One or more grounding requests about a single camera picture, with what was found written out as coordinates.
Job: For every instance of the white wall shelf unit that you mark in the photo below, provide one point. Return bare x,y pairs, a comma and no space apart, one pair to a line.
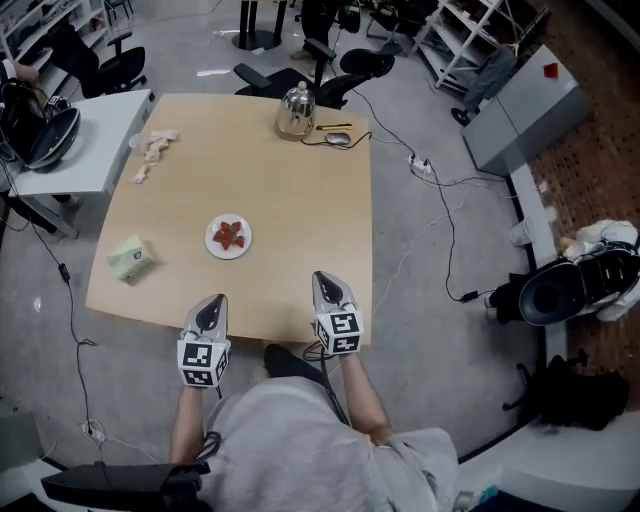
45,30

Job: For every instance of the white side table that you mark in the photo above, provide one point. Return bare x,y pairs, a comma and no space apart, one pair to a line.
95,150

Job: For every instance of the person's grey shirt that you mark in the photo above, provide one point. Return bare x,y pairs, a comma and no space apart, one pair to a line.
310,450

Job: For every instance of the grey metal cabinet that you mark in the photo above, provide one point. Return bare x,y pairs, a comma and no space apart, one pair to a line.
530,115

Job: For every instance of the black round pan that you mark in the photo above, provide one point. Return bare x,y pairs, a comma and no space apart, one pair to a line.
547,295
52,137

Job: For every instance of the person's black shoe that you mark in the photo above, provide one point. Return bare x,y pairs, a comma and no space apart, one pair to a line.
287,362

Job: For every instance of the black inline power adapter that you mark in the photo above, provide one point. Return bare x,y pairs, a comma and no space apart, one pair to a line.
64,272

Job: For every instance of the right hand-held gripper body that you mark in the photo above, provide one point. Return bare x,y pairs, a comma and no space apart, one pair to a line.
340,332

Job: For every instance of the clear plastic cup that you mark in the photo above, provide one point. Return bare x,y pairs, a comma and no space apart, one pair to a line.
135,141

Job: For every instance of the small crumpled white tissue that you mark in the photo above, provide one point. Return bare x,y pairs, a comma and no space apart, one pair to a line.
141,174

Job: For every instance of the black mesh office chair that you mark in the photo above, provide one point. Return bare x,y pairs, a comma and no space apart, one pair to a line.
360,70

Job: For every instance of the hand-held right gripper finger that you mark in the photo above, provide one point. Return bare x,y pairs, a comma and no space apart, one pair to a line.
345,295
317,300

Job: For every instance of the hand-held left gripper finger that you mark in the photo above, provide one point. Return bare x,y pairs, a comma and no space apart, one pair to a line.
224,315
192,317

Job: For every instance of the white metal shelf rack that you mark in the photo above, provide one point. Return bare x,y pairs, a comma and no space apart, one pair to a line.
465,35

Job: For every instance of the person's right forearm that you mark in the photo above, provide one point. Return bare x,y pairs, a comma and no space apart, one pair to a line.
365,400

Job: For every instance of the black bag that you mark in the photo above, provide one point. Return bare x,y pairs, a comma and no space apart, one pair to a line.
585,395

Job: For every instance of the white round plate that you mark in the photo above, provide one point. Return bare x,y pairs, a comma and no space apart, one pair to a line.
215,247

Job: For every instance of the small red object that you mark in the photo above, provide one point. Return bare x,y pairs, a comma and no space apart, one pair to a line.
551,71

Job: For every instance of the red strawberry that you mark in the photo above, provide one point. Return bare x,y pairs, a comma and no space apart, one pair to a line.
219,235
232,227
240,241
226,244

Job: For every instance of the light green tissue box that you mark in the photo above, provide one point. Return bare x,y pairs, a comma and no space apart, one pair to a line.
131,260

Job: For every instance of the black padded office chair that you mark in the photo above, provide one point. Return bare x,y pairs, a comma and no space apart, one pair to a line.
117,67

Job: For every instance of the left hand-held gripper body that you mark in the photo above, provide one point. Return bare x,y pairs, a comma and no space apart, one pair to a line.
202,357

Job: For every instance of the black table pedestal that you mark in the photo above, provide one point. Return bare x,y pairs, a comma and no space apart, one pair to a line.
257,30

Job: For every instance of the black chair armrest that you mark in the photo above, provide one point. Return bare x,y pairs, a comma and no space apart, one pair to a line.
120,485

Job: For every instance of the person's left forearm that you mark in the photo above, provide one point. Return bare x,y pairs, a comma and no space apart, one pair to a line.
187,425

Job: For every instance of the white floor power strip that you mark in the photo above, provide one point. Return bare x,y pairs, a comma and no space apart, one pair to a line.
95,431

